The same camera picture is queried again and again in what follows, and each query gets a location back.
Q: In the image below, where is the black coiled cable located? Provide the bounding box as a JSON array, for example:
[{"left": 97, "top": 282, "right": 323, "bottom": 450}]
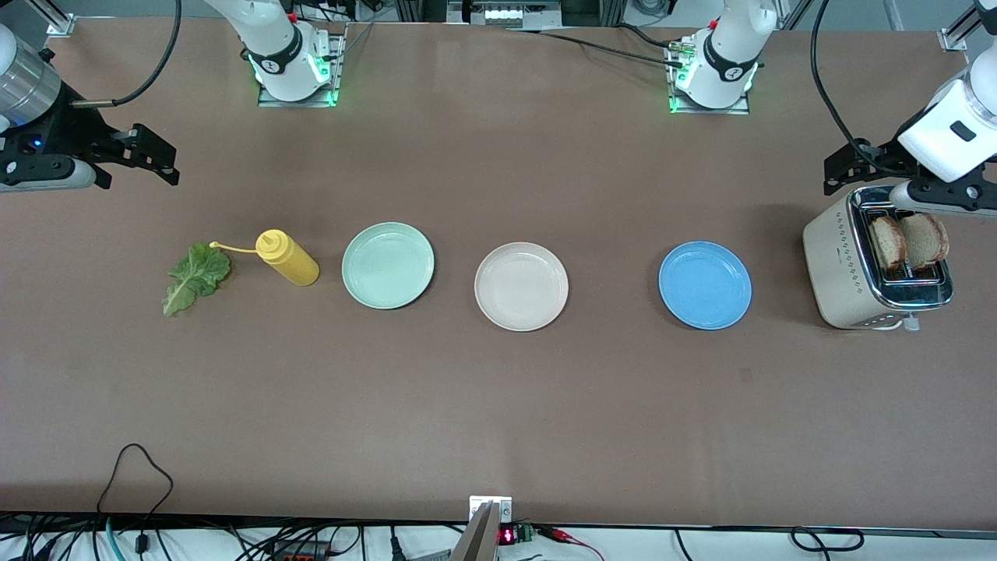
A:
[{"left": 791, "top": 527, "right": 865, "bottom": 552}]

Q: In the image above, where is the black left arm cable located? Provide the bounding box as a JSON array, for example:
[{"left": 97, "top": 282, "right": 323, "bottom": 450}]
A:
[{"left": 810, "top": 0, "right": 889, "bottom": 172}]

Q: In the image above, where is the blue plate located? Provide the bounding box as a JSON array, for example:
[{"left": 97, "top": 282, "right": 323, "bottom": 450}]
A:
[{"left": 658, "top": 240, "right": 753, "bottom": 331}]

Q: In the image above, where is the brown crust bread slice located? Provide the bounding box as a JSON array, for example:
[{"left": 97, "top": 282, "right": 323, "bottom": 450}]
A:
[
  {"left": 870, "top": 216, "right": 908, "bottom": 273},
  {"left": 900, "top": 212, "right": 951, "bottom": 272}
]

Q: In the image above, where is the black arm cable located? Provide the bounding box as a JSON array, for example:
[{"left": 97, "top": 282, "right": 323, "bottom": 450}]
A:
[
  {"left": 69, "top": 0, "right": 184, "bottom": 108},
  {"left": 810, "top": 0, "right": 889, "bottom": 172}
]

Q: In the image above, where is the long black table cable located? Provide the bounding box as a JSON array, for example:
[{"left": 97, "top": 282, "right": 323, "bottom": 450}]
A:
[{"left": 505, "top": 27, "right": 686, "bottom": 69}]

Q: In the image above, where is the short black table cable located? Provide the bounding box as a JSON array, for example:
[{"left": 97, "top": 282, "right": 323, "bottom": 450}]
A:
[{"left": 614, "top": 22, "right": 680, "bottom": 51}]

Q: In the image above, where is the pale green plate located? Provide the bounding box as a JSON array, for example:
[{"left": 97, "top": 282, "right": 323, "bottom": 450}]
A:
[{"left": 341, "top": 222, "right": 435, "bottom": 310}]

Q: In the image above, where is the yellow mustard squeeze bottle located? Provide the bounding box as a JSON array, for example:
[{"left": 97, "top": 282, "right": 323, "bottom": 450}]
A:
[{"left": 209, "top": 228, "right": 320, "bottom": 288}]

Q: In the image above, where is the black device with lit panel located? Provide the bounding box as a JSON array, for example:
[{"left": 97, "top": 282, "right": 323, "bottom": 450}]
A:
[{"left": 448, "top": 0, "right": 562, "bottom": 29}]

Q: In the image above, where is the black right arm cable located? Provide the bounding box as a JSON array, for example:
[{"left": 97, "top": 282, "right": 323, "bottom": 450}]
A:
[{"left": 69, "top": 0, "right": 184, "bottom": 108}]

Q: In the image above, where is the cream and chrome toaster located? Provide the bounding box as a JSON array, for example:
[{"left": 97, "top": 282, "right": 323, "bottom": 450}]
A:
[{"left": 802, "top": 185, "right": 955, "bottom": 332}]

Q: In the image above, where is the aluminium frame corner bracket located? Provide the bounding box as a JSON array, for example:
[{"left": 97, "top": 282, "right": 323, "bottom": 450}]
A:
[
  {"left": 27, "top": 0, "right": 76, "bottom": 37},
  {"left": 939, "top": 0, "right": 997, "bottom": 53}
]

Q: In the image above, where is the beige plate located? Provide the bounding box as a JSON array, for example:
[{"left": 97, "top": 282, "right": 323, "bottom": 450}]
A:
[{"left": 474, "top": 242, "right": 569, "bottom": 333}]

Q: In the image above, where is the red clip lead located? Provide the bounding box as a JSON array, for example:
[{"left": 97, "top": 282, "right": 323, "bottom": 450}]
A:
[{"left": 537, "top": 525, "right": 607, "bottom": 561}]

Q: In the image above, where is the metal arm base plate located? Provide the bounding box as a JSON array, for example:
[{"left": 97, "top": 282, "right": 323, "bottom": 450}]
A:
[
  {"left": 257, "top": 23, "right": 348, "bottom": 108},
  {"left": 668, "top": 35, "right": 752, "bottom": 116}
]

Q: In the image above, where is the thin black looped cable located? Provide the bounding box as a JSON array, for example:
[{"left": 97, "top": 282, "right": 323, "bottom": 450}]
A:
[{"left": 96, "top": 443, "right": 174, "bottom": 519}]

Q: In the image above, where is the grey metal bar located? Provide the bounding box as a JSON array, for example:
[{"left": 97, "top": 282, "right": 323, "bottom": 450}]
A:
[{"left": 449, "top": 503, "right": 500, "bottom": 561}]

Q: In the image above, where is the green lettuce leaf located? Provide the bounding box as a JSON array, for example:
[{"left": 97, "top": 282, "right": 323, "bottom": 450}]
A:
[{"left": 162, "top": 242, "right": 232, "bottom": 317}]

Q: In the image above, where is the small silver metal bracket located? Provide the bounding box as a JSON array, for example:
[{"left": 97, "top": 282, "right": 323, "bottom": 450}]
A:
[{"left": 469, "top": 496, "right": 513, "bottom": 524}]

